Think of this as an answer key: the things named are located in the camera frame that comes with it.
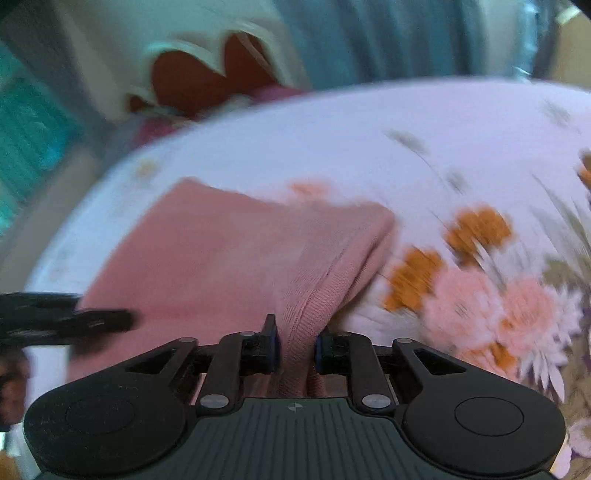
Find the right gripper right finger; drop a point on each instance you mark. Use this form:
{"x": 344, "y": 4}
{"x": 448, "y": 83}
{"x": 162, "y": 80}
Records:
{"x": 353, "y": 356}

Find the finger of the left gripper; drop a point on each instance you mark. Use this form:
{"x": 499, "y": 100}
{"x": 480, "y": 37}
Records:
{"x": 19, "y": 300}
{"x": 94, "y": 321}

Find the pink knit garment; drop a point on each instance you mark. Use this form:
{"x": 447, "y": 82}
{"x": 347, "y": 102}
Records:
{"x": 205, "y": 263}

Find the floral white bed sheet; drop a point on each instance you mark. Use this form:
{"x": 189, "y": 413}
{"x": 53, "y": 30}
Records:
{"x": 427, "y": 150}

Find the blue curtain centre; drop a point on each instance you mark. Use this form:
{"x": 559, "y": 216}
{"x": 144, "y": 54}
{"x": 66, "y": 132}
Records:
{"x": 346, "y": 43}

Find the red heart-shaped headboard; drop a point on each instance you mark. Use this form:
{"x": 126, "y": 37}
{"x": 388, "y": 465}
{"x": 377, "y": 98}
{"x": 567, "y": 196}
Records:
{"x": 190, "y": 81}

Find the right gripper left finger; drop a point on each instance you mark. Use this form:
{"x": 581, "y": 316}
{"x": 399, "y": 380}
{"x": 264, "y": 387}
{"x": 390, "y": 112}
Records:
{"x": 237, "y": 356}

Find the person's left hand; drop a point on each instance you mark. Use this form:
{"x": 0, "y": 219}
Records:
{"x": 15, "y": 374}

